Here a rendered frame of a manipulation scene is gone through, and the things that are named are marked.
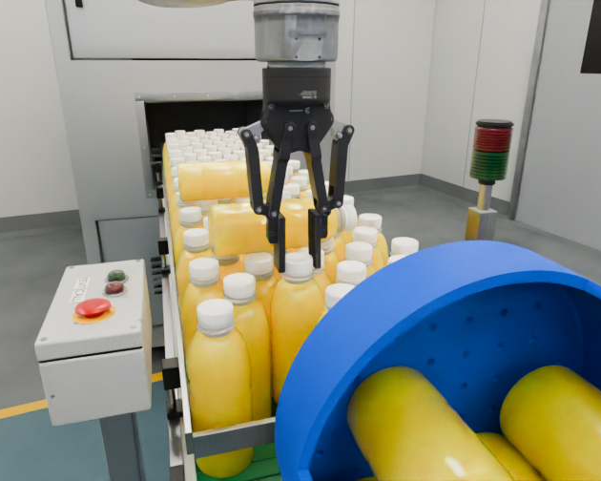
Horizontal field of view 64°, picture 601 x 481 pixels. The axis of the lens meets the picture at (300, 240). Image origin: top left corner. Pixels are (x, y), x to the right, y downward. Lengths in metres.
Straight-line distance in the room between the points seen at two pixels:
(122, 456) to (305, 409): 0.43
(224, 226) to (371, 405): 0.35
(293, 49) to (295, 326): 0.32
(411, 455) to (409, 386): 0.06
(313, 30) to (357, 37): 4.65
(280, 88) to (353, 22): 4.63
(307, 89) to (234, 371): 0.31
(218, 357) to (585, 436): 0.34
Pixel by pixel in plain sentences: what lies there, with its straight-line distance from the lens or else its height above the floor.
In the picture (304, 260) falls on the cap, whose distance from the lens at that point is 0.60.
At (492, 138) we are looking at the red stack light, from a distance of 0.90.
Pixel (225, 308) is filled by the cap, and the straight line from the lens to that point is 0.53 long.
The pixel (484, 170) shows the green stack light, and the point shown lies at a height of 1.18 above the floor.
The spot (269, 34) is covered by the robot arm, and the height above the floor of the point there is 1.38.
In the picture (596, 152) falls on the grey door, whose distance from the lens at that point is 4.23.
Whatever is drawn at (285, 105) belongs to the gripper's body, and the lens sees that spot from 0.55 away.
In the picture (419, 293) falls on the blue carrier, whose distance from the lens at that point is 0.31.
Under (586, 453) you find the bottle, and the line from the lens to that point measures 0.36.
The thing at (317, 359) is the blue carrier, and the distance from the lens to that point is 0.33.
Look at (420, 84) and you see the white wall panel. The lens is 5.60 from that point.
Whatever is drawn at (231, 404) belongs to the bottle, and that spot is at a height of 1.00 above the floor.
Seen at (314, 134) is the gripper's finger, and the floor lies 1.28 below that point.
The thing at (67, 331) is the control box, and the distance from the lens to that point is 0.55.
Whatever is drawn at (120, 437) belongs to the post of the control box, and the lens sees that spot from 0.71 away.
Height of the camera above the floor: 1.36
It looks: 20 degrees down
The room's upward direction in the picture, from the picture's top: straight up
